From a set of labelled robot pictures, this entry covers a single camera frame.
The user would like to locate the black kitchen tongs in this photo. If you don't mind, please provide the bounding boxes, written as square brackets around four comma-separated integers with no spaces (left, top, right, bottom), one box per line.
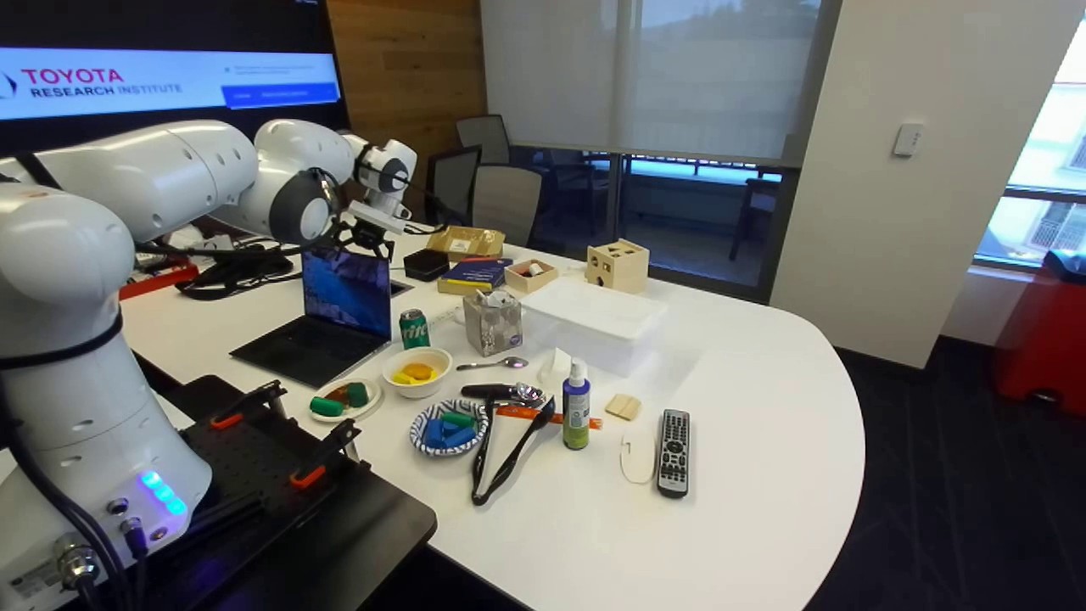
[459,381,560,509]

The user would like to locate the green soda can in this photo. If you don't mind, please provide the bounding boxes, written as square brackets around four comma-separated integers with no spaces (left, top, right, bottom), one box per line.
[398,304,434,351]

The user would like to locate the black laptop with blue screen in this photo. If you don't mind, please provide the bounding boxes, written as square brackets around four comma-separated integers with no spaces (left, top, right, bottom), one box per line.
[226,244,398,391]

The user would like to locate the white plate with green toys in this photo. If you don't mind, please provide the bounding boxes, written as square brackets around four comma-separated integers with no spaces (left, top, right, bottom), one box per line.
[306,375,388,426]

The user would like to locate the grey office chair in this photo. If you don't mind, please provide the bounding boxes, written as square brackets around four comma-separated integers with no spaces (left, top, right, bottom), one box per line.
[454,110,547,248]

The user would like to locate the orange handled tool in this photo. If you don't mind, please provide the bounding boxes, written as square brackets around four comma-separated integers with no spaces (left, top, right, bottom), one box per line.
[487,383,603,431]

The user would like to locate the red flat object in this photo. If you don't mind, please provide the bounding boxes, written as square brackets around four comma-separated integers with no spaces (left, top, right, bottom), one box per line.
[116,256,202,304]

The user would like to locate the white roller window blind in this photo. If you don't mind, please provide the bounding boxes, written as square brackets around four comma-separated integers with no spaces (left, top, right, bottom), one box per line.
[477,0,827,170]

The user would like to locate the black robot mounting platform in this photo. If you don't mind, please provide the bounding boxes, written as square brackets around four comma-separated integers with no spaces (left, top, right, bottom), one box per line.
[63,371,440,611]

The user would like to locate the black clamp with orange handle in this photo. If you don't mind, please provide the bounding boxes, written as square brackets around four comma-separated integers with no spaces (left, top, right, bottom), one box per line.
[206,375,291,434]
[287,417,366,493]

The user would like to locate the yellow bowl with yellow food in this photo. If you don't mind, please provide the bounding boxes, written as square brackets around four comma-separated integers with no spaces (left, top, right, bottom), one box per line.
[381,345,454,400]

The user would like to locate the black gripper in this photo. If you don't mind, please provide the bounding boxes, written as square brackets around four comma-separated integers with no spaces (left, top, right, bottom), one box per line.
[334,214,398,267]

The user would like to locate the wooden shape sorter cube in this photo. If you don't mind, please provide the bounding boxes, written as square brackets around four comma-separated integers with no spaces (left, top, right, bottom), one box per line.
[579,233,655,295]

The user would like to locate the black headset with cables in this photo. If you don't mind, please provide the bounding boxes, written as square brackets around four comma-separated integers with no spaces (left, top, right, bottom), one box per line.
[176,239,306,304]

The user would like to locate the small black pouch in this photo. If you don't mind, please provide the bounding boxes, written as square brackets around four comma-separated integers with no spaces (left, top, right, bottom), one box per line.
[403,248,454,286]

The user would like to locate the black remote control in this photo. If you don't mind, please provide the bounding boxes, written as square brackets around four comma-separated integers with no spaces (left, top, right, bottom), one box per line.
[650,402,695,498]

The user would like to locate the thin white cord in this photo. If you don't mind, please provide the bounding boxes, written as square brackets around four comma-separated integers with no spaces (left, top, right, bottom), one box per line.
[613,431,663,489]

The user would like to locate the white wall light switch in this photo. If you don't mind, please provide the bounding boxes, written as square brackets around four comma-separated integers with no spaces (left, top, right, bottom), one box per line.
[888,117,926,160]

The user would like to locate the small bottle with blue label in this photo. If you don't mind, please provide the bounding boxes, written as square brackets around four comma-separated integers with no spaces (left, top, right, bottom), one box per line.
[560,358,595,453]

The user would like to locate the white rectangular box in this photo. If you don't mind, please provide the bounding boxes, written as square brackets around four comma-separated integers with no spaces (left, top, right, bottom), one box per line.
[515,274,668,357]

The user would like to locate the small wooden open box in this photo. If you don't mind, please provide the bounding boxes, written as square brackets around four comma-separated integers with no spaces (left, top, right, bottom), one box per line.
[501,255,562,295]

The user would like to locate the blue and yellow book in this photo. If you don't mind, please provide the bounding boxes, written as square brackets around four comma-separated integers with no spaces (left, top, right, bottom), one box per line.
[434,255,511,298]

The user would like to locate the blue bowl with green toy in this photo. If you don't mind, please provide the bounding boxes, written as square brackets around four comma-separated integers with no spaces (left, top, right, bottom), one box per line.
[406,392,491,460]

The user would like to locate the small flat wooden block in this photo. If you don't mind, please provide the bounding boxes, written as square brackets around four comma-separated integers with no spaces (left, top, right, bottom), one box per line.
[599,391,645,423]

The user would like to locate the red cabinet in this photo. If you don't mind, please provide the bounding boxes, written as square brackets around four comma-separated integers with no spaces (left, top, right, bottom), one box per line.
[991,267,1086,419]

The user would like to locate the metal spoon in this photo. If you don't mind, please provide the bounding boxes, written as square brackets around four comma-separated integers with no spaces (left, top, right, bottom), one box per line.
[454,351,532,375]

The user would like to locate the woven wooden tray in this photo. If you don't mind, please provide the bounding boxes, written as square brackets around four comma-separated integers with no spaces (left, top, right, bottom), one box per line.
[424,219,509,265]

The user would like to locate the black mesh office chair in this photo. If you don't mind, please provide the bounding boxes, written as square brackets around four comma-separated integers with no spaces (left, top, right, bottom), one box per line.
[424,144,485,227]

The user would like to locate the wall display with Toyota logo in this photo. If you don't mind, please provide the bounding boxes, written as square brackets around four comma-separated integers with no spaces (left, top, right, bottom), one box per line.
[0,0,355,156]

